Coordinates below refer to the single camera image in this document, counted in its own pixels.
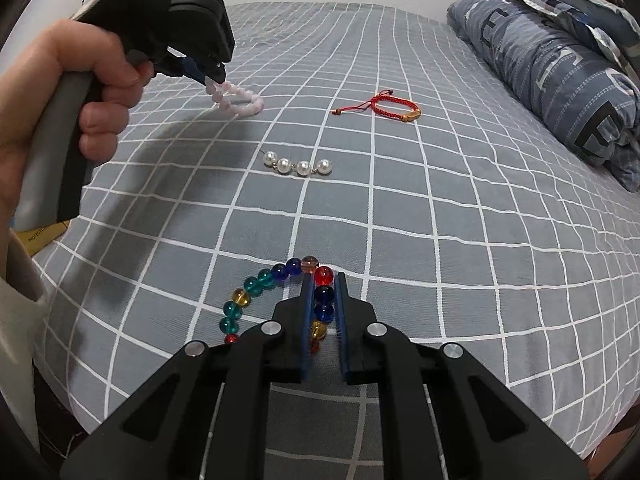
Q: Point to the blue yellow cardboard shoe box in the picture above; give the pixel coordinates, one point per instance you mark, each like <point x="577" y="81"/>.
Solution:
<point x="35" y="240"/>

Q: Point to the grey checkered bed sheet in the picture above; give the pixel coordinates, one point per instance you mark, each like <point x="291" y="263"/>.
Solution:
<point x="389" y="152"/>

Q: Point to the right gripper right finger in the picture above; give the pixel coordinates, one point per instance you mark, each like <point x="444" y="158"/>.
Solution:
<point x="444" y="415"/>

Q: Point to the folded blue grey duvet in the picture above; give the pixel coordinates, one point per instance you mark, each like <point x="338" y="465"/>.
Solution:
<point x="583" y="99"/>

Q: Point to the person's left hand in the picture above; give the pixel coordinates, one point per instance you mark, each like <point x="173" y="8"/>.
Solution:
<point x="28" y="84"/>

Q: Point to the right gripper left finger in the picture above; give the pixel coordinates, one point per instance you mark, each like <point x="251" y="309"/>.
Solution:
<point x="203" y="414"/>

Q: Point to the blue grey patterned pillow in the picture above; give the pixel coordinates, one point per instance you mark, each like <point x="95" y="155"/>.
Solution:
<point x="600" y="25"/>

